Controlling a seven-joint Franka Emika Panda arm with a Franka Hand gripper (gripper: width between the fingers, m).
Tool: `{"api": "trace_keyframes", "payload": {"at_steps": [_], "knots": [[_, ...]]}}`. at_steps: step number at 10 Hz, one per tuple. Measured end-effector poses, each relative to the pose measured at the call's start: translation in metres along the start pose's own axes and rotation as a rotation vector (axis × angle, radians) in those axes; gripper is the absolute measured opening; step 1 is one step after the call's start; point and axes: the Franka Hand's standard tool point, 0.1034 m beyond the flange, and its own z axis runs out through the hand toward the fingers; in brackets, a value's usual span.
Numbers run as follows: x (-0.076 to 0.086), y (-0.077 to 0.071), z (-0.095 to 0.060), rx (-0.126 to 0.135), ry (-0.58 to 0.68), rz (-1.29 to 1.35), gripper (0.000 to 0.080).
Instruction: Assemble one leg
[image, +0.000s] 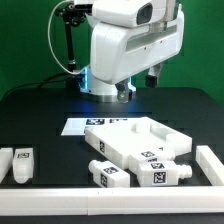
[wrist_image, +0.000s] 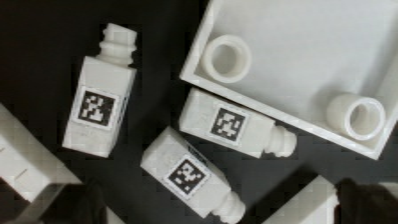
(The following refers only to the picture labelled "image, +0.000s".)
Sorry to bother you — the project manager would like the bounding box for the white cable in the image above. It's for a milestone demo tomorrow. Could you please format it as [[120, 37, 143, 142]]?
[[47, 0, 86, 75]]

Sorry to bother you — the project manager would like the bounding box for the white block left edge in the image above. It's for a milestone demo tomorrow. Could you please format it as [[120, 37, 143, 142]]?
[[0, 148, 13, 183]]

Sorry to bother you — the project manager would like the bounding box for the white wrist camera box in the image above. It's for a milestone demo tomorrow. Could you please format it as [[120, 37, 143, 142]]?
[[92, 0, 153, 28]]

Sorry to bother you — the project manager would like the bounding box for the black cable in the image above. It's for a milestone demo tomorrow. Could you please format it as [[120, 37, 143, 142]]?
[[1, 71, 73, 100]]

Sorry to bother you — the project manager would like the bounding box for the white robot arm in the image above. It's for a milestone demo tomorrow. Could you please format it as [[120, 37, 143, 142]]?
[[74, 0, 184, 103]]

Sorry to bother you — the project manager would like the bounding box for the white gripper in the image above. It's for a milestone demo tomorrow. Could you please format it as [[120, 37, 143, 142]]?
[[90, 3, 184, 103]]

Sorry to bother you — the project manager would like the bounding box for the white rail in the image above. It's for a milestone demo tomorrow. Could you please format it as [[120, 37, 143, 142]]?
[[196, 145, 224, 186], [0, 186, 224, 216]]

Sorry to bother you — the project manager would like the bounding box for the white front rail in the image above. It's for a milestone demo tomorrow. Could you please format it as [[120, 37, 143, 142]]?
[[0, 186, 224, 216]]

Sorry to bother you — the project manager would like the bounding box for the black camera stand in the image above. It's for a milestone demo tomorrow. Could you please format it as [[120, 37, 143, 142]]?
[[54, 2, 86, 81]]

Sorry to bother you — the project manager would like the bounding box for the white square table top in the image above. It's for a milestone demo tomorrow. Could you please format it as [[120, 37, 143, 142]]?
[[85, 117, 192, 169]]

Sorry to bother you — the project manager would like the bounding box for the white right rail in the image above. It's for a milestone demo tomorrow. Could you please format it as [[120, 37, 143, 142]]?
[[196, 145, 224, 186]]

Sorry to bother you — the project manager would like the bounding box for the white tag sheet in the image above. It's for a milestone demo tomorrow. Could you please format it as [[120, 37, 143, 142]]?
[[61, 117, 138, 136]]

